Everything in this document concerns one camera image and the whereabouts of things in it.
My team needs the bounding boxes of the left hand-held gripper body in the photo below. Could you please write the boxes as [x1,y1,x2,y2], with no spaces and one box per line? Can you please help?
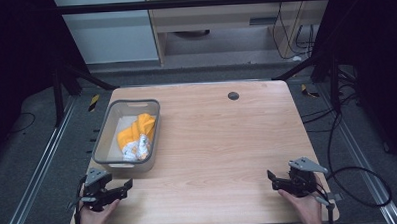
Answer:
[77,166,115,213]

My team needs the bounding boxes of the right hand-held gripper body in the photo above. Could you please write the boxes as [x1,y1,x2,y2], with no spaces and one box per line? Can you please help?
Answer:
[287,155,331,199]

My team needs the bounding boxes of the beige basket with grey rim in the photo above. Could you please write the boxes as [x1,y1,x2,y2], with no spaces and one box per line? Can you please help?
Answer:
[89,97,164,175]

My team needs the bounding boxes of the orange and white cloth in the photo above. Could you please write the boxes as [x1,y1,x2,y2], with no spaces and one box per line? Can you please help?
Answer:
[116,112,158,163]

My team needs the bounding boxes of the person's right hand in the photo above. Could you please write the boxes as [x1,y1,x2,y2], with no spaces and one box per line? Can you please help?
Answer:
[277,174,324,224]

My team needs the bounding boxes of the person's left hand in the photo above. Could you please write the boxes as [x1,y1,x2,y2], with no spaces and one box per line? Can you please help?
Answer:
[78,198,122,224]

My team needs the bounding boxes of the yellow and black floor tape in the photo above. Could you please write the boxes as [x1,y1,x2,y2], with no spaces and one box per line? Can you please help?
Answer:
[87,93,101,113]
[300,83,320,99]

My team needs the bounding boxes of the black metal stand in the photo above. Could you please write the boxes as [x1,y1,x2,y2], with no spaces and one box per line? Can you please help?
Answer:
[49,58,121,129]
[270,49,360,117]

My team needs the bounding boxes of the white cabinet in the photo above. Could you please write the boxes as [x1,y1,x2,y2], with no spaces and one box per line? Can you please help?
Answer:
[53,0,161,67]

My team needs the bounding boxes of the light wooden desk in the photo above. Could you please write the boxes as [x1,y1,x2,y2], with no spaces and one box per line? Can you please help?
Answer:
[145,0,336,67]

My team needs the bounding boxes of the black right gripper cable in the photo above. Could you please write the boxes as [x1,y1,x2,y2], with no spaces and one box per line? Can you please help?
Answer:
[313,183,344,224]

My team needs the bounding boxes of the thick black looped cable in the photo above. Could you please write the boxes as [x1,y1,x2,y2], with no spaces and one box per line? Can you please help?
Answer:
[323,108,394,211]

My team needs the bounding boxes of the aluminium floor rail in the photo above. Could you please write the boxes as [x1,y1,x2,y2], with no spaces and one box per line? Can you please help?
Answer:
[0,95,82,224]
[315,81,397,224]

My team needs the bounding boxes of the thin black floor cable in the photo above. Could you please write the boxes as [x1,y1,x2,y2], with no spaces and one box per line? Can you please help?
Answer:
[6,112,37,135]

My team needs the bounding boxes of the black hanging desk cables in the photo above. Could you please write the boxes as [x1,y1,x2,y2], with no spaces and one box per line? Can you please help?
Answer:
[270,0,318,61]

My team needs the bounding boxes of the black horizontal frame bar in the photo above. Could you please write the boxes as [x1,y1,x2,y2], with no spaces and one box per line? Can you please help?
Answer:
[54,0,334,16]

